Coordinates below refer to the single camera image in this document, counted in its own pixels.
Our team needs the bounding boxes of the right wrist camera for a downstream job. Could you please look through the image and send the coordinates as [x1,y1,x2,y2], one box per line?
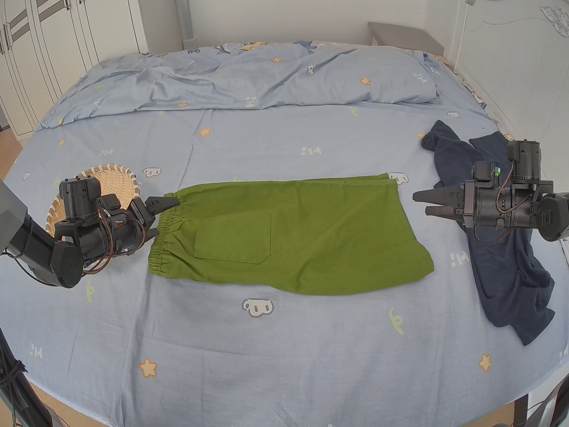
[472,160,502,190]

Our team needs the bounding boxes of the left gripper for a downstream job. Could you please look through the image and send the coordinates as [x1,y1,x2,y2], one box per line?
[95,196,181,257]

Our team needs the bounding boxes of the round woven basket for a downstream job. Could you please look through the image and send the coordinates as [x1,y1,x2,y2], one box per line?
[47,163,143,275]

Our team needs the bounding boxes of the white wardrobe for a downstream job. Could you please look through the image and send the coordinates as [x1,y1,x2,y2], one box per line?
[0,0,149,143]

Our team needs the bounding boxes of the pale blue quilt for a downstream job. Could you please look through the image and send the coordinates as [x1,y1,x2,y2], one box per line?
[36,40,443,131]

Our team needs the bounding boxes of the green shorts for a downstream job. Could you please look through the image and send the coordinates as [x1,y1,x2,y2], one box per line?
[148,173,435,297]

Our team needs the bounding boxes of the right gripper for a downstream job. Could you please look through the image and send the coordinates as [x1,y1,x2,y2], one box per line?
[412,180,537,231]

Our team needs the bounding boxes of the grey bedside table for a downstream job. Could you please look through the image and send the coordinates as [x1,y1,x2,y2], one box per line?
[367,22,445,57]

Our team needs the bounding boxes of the bed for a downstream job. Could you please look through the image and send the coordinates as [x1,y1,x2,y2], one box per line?
[0,0,569,427]

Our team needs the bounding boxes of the grey wall pipe cover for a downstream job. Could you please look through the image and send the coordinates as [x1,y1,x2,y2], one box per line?
[172,0,198,51]

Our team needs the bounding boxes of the dark blue garment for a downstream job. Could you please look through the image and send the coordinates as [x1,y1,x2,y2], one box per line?
[420,120,556,347]

